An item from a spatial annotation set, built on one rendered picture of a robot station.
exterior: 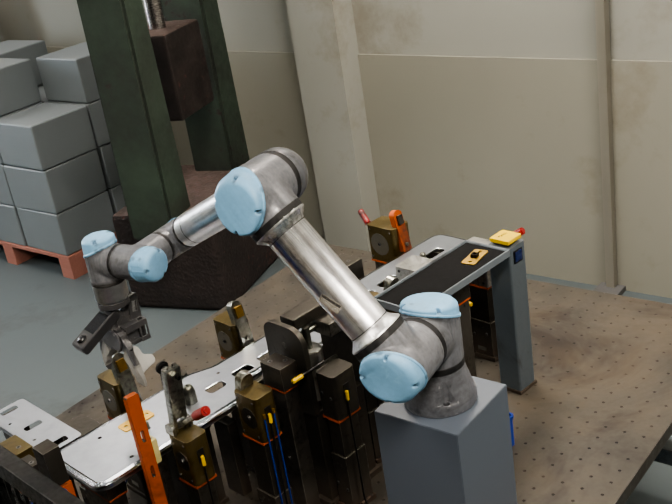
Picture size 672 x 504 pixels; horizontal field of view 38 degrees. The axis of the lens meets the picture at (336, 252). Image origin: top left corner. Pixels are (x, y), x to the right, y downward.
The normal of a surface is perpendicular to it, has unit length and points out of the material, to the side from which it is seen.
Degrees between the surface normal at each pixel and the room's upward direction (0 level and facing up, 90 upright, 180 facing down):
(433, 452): 90
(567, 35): 90
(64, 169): 90
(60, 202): 90
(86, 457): 0
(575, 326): 0
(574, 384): 0
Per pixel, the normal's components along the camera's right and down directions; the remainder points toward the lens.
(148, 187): -0.35, 0.41
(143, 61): 0.93, 0.02
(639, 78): -0.60, 0.41
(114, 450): -0.14, -0.90
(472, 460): 0.78, 0.15
